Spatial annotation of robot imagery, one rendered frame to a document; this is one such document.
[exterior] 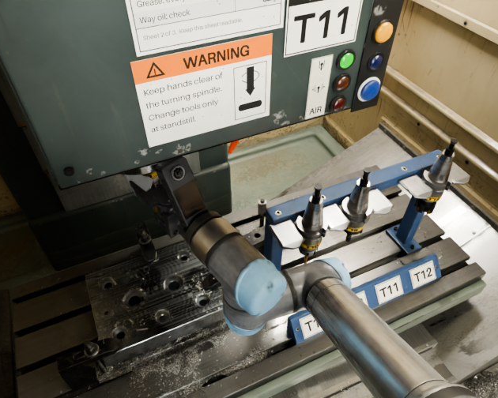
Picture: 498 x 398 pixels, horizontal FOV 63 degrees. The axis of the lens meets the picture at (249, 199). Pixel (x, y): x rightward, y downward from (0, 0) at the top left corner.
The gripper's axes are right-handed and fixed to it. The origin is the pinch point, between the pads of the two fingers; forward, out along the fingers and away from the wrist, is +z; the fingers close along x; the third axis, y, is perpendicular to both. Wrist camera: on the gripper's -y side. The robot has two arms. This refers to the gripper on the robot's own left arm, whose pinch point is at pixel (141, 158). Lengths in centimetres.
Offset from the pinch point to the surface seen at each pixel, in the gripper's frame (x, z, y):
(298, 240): 17.9, -25.1, 14.3
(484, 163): 96, -32, 34
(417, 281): 50, -43, 42
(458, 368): 52, -64, 64
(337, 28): 16.3, -25.5, -29.5
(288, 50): 10.3, -23.9, -28.0
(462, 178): 59, -37, 14
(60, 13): -11.1, -17.2, -35.6
